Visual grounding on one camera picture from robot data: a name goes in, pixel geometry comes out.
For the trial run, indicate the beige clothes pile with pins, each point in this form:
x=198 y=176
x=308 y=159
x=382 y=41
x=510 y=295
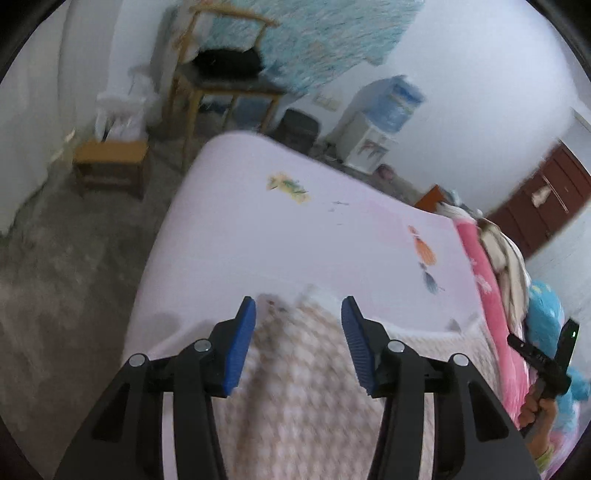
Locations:
x=506 y=261

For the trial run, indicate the wall power socket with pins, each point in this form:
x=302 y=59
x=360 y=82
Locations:
x=330 y=100

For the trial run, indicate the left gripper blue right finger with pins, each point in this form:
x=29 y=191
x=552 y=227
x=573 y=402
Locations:
x=355 y=327

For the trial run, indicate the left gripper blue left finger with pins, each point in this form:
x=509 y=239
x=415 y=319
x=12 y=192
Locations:
x=240 y=335

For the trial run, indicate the dark red wooden door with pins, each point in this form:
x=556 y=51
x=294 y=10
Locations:
x=545 y=202

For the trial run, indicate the white plastic bag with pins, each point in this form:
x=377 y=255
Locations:
x=126 y=117

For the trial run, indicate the white water dispenser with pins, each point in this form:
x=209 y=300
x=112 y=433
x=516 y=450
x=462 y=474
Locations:
x=362 y=146

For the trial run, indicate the pink floral blanket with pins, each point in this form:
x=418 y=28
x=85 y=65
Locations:
x=513 y=371

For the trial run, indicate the teal floral hanging cloth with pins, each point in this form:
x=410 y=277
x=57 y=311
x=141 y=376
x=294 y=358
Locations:
x=316 y=42

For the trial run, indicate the pink bed sheet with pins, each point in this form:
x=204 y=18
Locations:
x=252 y=217

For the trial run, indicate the beige white houndstooth coat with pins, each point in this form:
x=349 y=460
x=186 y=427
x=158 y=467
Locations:
x=298 y=411

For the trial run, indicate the black bin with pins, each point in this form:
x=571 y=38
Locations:
x=297 y=131

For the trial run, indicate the small wooden stool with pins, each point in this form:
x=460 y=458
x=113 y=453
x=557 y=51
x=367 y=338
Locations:
x=111 y=165

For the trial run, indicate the white curtain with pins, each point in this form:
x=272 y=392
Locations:
x=49 y=93

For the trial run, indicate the black garment on chair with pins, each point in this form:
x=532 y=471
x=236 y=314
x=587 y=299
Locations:
x=228 y=64

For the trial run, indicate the wooden chair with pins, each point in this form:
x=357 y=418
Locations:
x=185 y=75

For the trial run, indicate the person right hand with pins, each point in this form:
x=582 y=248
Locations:
x=542 y=414

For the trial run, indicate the blue water bottle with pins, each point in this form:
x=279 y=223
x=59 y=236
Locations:
x=396 y=105

